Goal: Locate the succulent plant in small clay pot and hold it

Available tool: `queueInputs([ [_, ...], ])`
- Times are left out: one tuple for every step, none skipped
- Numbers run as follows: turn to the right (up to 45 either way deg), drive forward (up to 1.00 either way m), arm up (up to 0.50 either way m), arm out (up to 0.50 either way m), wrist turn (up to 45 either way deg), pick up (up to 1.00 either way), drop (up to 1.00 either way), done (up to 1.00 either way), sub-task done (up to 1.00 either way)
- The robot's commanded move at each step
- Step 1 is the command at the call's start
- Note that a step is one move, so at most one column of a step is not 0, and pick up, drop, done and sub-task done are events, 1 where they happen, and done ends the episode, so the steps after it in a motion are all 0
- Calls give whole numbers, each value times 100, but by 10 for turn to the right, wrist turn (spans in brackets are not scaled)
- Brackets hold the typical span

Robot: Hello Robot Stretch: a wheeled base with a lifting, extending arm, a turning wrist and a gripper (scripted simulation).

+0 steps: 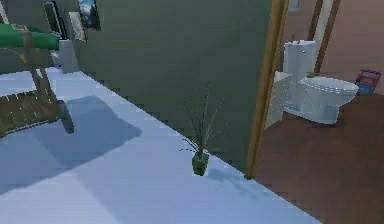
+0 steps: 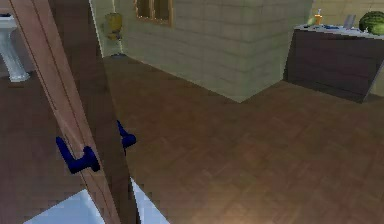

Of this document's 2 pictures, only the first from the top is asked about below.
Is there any white box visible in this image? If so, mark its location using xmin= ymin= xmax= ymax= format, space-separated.
xmin=264 ymin=71 xmax=293 ymax=130

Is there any pale framed picture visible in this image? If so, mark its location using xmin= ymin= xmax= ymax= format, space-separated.
xmin=68 ymin=11 xmax=88 ymax=43

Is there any red and blue bin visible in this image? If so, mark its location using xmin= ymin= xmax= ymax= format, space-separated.
xmin=355 ymin=69 xmax=382 ymax=96

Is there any twig plant in green pot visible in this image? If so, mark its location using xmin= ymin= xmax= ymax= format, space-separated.
xmin=178 ymin=84 xmax=226 ymax=177

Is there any blue framed picture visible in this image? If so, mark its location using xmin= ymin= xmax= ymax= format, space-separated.
xmin=78 ymin=0 xmax=102 ymax=32

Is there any white cabinet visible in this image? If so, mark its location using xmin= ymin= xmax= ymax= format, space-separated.
xmin=51 ymin=38 xmax=80 ymax=74

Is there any white toilet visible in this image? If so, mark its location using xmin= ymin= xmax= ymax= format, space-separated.
xmin=282 ymin=39 xmax=360 ymax=126

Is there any wooden chair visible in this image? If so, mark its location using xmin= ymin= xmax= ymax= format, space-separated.
xmin=0 ymin=29 xmax=76 ymax=138

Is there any dark framed picture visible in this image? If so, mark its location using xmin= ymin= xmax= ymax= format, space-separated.
xmin=43 ymin=1 xmax=68 ymax=40

